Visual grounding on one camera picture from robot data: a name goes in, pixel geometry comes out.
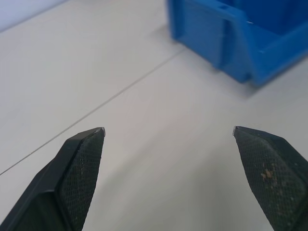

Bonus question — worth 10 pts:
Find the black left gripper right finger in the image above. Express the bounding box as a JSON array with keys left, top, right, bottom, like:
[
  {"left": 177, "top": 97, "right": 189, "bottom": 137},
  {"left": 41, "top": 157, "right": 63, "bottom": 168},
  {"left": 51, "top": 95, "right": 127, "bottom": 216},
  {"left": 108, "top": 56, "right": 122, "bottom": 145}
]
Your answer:
[{"left": 231, "top": 125, "right": 308, "bottom": 231}]

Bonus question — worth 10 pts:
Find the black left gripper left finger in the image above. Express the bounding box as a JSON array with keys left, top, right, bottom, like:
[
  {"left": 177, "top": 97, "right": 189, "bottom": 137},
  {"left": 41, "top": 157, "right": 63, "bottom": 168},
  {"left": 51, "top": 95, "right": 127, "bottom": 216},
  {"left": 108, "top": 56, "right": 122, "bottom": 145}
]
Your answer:
[{"left": 0, "top": 127, "right": 106, "bottom": 231}]

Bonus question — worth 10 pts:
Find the blue plastic storage bin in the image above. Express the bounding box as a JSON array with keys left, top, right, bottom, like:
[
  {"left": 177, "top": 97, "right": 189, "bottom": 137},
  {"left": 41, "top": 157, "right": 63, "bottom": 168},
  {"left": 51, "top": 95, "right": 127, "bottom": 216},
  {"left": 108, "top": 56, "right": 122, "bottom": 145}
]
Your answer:
[{"left": 165, "top": 0, "right": 308, "bottom": 88}]

